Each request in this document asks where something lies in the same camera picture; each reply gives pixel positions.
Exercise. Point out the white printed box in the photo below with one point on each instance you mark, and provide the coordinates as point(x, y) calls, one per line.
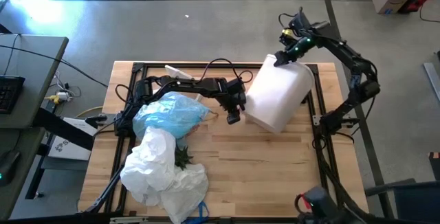
point(68, 148)

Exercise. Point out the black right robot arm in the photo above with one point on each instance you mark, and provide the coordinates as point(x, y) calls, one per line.
point(350, 59)

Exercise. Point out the large white plastic bag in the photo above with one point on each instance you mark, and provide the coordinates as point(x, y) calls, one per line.
point(151, 162)

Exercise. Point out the blue trash bag liner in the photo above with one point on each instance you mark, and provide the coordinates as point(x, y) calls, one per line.
point(168, 114)

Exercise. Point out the black computer mouse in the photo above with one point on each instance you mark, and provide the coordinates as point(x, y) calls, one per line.
point(8, 167)

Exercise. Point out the grey desk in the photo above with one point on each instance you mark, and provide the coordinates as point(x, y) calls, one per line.
point(34, 62)

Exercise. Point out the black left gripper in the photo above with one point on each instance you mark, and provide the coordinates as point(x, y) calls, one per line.
point(233, 93)

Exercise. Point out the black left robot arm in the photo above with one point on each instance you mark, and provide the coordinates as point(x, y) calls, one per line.
point(185, 84)

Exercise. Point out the dark office chair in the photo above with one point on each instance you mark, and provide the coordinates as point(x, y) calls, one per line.
point(419, 200)

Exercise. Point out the white swing bin lid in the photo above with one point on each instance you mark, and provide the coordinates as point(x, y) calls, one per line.
point(177, 72)

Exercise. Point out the black aluminium table frame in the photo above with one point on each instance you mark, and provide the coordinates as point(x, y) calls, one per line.
point(323, 176)

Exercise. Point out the black keyboard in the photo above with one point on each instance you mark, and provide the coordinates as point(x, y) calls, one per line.
point(10, 95)

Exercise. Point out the grey metal bar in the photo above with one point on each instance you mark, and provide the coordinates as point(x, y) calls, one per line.
point(434, 79)

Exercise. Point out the yellow plug adapter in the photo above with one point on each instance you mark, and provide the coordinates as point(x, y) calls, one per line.
point(55, 97)

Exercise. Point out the succulent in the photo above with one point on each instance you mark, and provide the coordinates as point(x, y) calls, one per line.
point(182, 157)

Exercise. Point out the white plastic trash bin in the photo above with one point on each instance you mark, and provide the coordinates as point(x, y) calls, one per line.
point(278, 93)

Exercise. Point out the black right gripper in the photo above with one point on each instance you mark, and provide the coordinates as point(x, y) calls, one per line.
point(302, 35)

